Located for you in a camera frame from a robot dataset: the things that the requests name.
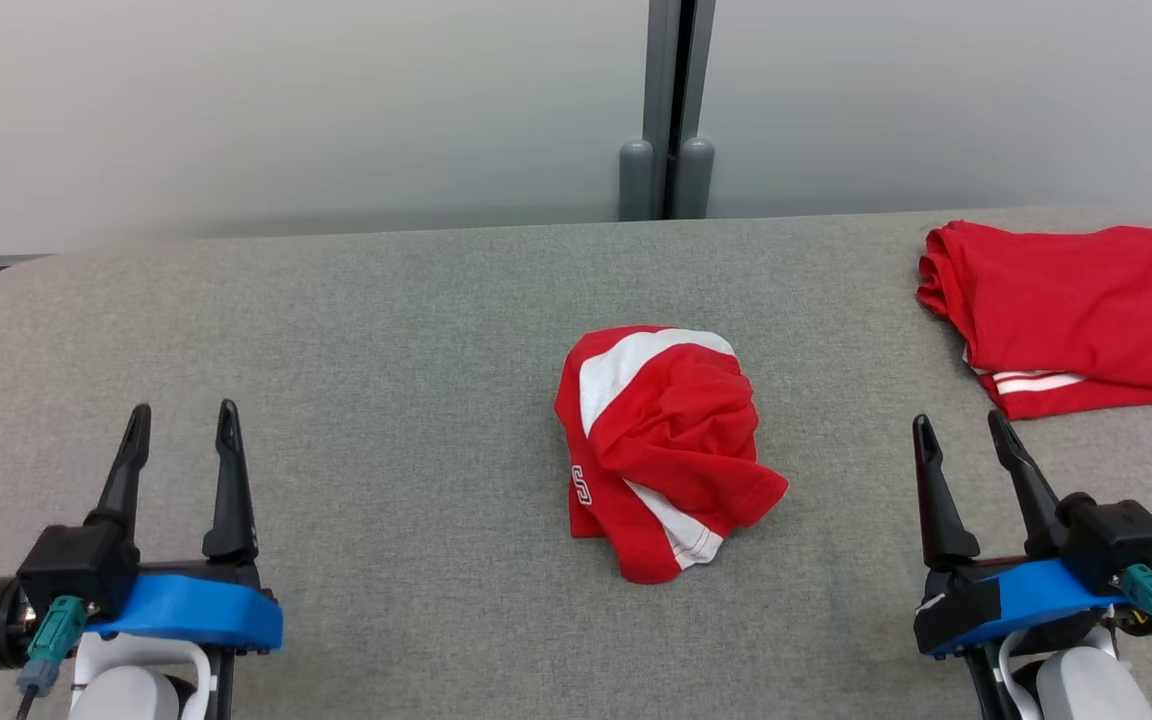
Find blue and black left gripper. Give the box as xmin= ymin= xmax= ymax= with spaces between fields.
xmin=0 ymin=399 xmax=285 ymax=671

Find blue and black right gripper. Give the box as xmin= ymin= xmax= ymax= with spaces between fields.
xmin=913 ymin=410 xmax=1152 ymax=661

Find red shorts with white stripes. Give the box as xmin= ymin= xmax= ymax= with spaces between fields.
xmin=554 ymin=325 xmax=790 ymax=585

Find teal plug left camera cable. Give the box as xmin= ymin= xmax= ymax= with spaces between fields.
xmin=14 ymin=595 xmax=90 ymax=720

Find grey metal partition post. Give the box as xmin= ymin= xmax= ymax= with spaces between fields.
xmin=619 ymin=0 xmax=716 ymax=222

